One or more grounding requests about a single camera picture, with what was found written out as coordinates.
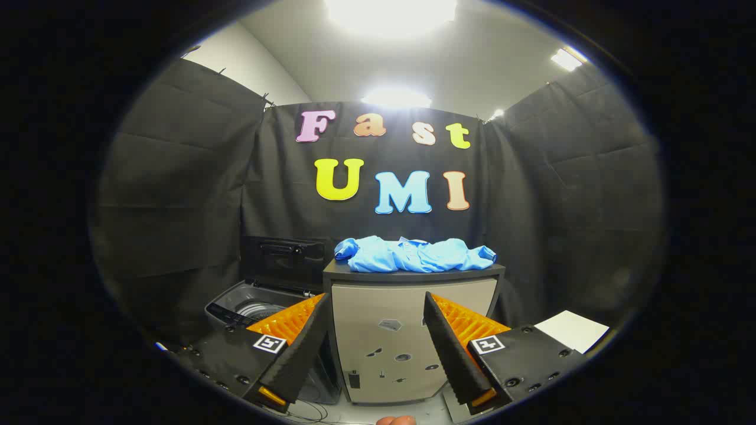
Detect light blue polo shirt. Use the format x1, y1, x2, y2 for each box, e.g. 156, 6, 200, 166
334, 236, 498, 274

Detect beige cabinet with dark top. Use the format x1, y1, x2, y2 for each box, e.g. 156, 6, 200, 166
322, 260, 506, 406

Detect grey washing machine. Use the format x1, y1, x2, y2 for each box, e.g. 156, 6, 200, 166
205, 280, 343, 406

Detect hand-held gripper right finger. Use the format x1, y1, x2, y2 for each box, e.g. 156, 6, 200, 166
423, 291, 585, 416

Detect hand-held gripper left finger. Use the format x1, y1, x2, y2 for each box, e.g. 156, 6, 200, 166
177, 292, 333, 414

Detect large ceiling light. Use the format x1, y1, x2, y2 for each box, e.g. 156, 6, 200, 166
324, 0, 459, 37

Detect tangled floor cables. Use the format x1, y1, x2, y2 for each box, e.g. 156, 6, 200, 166
288, 400, 338, 423

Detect black backdrop cloth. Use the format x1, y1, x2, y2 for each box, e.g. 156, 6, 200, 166
89, 56, 665, 355

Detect white paper sheet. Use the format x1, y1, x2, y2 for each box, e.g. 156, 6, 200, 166
535, 310, 610, 354

